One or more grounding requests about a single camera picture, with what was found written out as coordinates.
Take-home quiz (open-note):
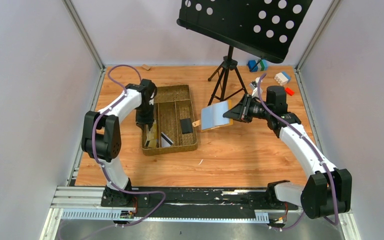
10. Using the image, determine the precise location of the orange illustrated card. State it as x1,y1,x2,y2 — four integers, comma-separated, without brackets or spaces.
145,120,158,143

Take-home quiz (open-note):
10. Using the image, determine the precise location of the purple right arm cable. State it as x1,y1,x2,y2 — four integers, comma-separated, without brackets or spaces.
256,73,340,232

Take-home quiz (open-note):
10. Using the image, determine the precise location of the white card with black stripe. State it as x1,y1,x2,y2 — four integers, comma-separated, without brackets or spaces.
144,139,158,149

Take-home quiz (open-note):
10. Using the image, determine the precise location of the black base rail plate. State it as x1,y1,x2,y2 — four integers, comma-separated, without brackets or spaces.
100,187,298,219

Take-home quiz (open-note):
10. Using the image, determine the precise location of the dark grey card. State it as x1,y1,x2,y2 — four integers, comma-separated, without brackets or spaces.
179,118,194,135

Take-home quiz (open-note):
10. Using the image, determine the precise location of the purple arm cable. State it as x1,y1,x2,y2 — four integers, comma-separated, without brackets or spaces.
256,73,340,232
55,64,167,240

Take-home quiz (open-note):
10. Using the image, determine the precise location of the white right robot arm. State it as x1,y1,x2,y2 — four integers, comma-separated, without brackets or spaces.
223,85,352,225

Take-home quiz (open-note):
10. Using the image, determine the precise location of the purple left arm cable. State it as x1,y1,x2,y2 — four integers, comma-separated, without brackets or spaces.
55,64,167,240

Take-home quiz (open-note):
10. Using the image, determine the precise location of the yellow leather card holder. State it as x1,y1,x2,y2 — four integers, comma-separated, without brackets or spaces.
192,99,233,132

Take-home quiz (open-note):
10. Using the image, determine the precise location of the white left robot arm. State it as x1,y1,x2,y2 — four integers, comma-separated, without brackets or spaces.
81,79,157,206

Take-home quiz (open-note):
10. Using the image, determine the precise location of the red toy block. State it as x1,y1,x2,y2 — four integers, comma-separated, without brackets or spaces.
284,87,295,96

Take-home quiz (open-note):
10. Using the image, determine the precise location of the woven straw divided tray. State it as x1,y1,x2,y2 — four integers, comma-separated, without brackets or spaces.
141,84,198,156

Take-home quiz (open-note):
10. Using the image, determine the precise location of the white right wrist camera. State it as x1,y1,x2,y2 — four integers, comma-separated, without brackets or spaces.
249,77,263,98

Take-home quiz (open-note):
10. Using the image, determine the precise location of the white blue toy block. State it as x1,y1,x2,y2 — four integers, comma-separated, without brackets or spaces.
274,71,292,86

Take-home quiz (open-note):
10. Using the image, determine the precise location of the small wooden block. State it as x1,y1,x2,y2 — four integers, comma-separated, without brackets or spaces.
141,64,152,71

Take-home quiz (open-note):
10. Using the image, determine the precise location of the black music stand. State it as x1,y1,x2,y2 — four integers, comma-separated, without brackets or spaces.
176,0,312,103

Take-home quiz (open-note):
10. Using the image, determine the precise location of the blue green toy block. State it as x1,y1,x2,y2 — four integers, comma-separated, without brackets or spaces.
247,59,269,73

